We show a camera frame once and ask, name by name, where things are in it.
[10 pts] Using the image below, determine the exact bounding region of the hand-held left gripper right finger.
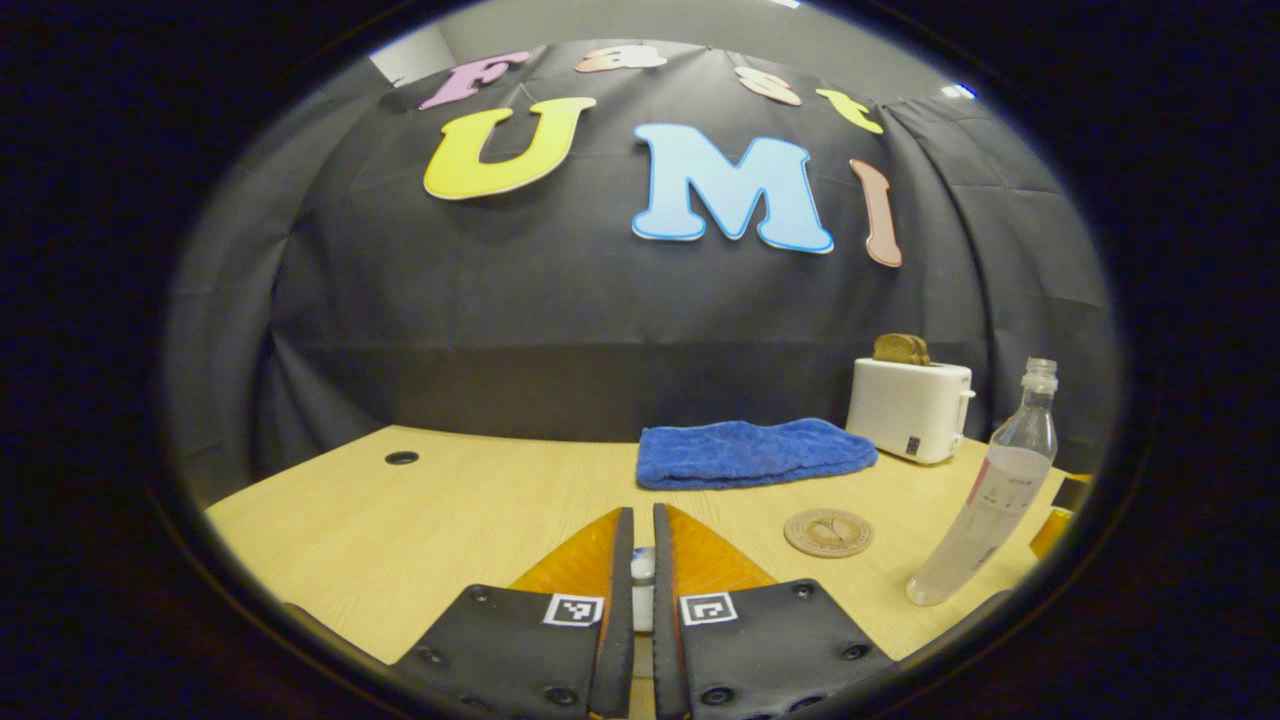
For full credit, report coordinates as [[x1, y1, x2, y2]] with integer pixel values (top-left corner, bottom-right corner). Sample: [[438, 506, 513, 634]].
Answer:
[[652, 503, 896, 720]]

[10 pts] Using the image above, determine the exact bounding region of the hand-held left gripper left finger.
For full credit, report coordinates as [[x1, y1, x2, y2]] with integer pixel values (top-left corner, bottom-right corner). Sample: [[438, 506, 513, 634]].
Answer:
[[390, 507, 637, 720]]

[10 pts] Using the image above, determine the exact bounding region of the white teacup lid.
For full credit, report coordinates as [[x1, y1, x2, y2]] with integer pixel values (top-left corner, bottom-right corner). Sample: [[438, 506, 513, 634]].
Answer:
[[630, 547, 657, 633]]

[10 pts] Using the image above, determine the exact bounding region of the clear plastic water bottle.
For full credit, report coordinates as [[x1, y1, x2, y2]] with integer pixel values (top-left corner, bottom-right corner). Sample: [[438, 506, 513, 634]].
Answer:
[[906, 358, 1060, 607]]

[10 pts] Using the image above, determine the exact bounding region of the round wooden coaster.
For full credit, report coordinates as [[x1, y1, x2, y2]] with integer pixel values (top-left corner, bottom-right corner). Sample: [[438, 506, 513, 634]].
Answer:
[[784, 508, 874, 558]]

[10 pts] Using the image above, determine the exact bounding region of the blue towel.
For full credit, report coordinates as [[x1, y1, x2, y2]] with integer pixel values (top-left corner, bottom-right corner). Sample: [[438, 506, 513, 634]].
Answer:
[[636, 418, 880, 491]]

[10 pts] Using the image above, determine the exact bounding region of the white toaster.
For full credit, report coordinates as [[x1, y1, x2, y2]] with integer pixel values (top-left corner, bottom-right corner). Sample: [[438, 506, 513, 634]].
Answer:
[[846, 357, 976, 466]]

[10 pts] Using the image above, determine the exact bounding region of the black backdrop cloth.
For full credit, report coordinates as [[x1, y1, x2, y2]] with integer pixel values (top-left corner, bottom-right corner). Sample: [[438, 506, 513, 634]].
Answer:
[[165, 40, 1121, 501]]

